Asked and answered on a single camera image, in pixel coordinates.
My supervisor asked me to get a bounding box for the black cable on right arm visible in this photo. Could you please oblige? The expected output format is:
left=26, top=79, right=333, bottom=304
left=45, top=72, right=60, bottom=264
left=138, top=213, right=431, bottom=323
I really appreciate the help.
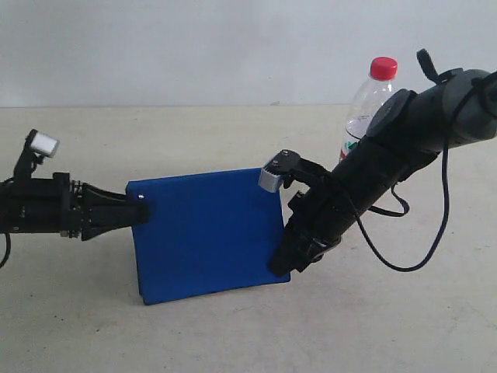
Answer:
left=349, top=73, right=497, bottom=273

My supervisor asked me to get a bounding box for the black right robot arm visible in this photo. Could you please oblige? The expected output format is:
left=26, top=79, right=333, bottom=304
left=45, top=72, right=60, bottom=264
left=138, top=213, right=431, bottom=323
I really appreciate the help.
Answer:
left=259, top=69, right=496, bottom=276

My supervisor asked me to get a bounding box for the clear water bottle red cap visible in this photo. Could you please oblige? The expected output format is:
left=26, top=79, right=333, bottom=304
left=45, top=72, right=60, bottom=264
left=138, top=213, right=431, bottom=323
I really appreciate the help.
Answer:
left=339, top=56, right=398, bottom=162

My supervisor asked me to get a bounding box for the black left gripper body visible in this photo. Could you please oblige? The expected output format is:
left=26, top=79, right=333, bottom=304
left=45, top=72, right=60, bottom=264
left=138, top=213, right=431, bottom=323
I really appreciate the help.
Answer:
left=52, top=173, right=91, bottom=241

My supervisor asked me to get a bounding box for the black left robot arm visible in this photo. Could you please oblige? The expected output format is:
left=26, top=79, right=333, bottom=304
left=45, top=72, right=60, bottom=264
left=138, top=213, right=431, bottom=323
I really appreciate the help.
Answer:
left=1, top=167, right=150, bottom=266

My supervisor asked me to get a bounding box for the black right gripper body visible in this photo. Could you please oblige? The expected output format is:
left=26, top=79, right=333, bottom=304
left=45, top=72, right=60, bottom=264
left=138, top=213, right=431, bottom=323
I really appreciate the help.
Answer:
left=285, top=156, right=363, bottom=267

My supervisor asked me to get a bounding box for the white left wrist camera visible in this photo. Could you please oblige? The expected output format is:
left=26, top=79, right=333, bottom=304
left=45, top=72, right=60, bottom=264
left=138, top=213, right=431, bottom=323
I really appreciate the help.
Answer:
left=24, top=129, right=60, bottom=165

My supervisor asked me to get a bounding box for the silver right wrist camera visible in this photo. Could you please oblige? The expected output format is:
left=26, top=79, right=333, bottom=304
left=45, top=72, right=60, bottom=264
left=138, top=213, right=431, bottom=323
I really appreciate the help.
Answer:
left=258, top=149, right=301, bottom=193

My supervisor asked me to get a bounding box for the blue binder folder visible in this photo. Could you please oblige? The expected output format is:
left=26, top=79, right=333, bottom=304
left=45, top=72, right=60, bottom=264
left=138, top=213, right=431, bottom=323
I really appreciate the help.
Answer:
left=126, top=168, right=290, bottom=305

